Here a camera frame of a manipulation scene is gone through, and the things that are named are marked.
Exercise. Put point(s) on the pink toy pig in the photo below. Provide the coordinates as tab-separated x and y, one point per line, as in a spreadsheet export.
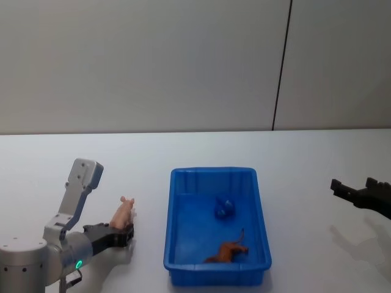
122	213

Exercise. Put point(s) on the blue plastic bin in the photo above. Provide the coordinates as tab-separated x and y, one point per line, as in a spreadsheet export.
183	232

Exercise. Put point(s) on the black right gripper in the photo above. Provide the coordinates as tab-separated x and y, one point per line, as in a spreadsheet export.
374	203

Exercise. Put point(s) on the small blue toy animal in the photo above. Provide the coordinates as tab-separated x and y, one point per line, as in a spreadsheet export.
224	209

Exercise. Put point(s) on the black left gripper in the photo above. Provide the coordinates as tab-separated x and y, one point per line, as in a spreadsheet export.
99	239

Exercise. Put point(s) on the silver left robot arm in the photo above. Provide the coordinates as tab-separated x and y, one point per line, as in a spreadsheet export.
36	253

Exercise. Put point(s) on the brown toy animal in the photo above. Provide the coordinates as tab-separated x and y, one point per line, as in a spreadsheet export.
227	251

